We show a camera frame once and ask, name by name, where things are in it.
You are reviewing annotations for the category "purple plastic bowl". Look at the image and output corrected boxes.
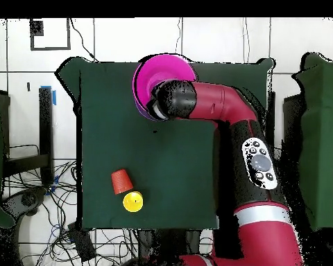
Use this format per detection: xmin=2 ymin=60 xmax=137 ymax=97
xmin=135 ymin=99 xmax=163 ymax=122

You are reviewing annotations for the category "orange plastic cup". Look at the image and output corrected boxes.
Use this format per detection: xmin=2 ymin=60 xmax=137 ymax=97
xmin=110 ymin=168 xmax=135 ymax=195

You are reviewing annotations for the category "large pink plastic bowl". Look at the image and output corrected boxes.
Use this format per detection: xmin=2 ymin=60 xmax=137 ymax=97
xmin=132 ymin=53 xmax=198 ymax=114

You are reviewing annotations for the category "dark green tablecloth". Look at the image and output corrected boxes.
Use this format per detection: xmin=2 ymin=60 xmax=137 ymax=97
xmin=55 ymin=56 xmax=275 ymax=232

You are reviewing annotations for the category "yellow plastic cup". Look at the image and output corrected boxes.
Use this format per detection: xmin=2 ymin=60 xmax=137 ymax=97
xmin=122 ymin=190 xmax=144 ymax=213

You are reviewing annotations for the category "black metal stand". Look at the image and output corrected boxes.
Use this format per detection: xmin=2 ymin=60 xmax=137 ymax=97
xmin=38 ymin=87 xmax=54 ymax=186

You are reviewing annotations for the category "black power strip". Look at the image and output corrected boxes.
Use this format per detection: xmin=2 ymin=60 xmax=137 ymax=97
xmin=67 ymin=221 xmax=97 ymax=263

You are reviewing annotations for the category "black office chair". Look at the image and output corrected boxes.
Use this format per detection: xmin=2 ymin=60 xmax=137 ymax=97
xmin=1 ymin=186 xmax=48 ymax=222

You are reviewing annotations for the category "thin black cable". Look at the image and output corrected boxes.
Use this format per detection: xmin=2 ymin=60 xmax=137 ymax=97
xmin=69 ymin=18 xmax=96 ymax=60

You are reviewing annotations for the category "tangle of cables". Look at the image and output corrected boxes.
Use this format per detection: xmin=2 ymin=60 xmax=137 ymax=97
xmin=1 ymin=159 xmax=141 ymax=266

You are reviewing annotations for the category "black square frame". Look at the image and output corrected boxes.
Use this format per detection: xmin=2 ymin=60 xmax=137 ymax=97
xmin=29 ymin=18 xmax=71 ymax=51

